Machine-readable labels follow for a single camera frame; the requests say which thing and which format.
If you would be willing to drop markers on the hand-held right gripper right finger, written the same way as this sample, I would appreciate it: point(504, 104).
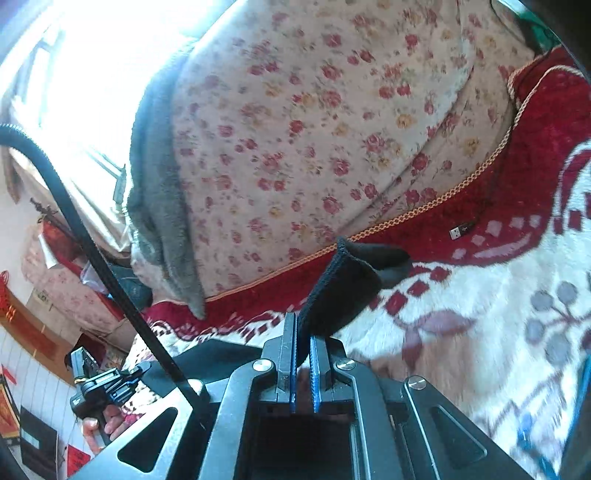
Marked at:
point(316, 374)

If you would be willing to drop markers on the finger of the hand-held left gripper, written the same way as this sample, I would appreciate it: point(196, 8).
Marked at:
point(138, 376)

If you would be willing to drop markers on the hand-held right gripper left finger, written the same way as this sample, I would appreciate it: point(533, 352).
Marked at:
point(291, 371)

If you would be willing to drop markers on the black pants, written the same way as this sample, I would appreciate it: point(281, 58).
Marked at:
point(346, 286)

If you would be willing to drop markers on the person's left hand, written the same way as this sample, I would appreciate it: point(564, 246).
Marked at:
point(99, 431)

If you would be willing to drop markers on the teal plastic bag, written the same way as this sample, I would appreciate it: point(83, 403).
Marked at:
point(131, 286)

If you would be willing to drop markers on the pink floral bedding pile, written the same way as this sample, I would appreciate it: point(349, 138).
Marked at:
point(69, 297)

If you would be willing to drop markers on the clear plastic bag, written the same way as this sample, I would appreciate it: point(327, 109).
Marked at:
point(94, 277)

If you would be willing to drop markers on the red knot ornament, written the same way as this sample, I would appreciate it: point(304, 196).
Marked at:
point(3, 295)

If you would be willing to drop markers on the red cloth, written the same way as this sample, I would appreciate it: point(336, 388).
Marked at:
point(60, 244)

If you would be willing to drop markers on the beige curtain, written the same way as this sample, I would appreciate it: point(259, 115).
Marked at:
point(108, 230)

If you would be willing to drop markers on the grey fleece blanket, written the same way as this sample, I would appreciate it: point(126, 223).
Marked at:
point(152, 207)

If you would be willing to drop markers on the red and white patterned blanket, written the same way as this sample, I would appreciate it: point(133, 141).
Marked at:
point(485, 300)

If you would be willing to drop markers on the dark metal curtain hook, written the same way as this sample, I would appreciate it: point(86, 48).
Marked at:
point(44, 208)

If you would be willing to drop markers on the floral quilt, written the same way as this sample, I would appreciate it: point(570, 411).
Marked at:
point(323, 115)

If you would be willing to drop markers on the bright window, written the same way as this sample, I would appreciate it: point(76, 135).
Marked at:
point(92, 69)

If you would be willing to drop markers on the green cloth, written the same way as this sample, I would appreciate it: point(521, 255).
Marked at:
point(542, 37)

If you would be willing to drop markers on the dark wall screen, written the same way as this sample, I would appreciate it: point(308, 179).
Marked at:
point(37, 443)

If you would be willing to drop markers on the red framed wall picture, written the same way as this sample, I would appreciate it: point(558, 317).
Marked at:
point(8, 410)

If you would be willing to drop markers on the brown wooden rail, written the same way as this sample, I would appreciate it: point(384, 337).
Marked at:
point(27, 330)

